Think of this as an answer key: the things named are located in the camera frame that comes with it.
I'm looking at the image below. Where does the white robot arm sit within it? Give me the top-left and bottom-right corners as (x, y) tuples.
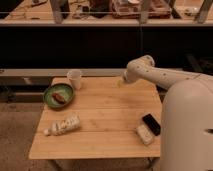
(122, 55), (213, 171)

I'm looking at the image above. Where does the wooden folding table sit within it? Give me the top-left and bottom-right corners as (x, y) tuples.
(29, 77), (161, 159)

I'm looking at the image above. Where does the clear plastic bottle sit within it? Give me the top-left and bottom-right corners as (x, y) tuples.
(43, 116), (80, 136)

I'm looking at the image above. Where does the white sponge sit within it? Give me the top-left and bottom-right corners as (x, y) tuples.
(136, 125), (154, 145)

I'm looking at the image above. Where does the brown food in bowl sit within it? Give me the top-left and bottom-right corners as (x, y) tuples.
(52, 93), (66, 104)

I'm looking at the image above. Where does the black phone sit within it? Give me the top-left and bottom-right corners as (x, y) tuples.
(142, 114), (161, 136)

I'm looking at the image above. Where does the green bowl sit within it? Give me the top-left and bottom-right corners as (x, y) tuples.
(43, 83), (74, 109)

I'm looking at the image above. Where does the white ceramic cup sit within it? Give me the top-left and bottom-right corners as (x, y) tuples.
(67, 69), (82, 90)

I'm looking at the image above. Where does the metal shelf rail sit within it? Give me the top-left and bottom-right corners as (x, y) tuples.
(0, 68), (125, 77)

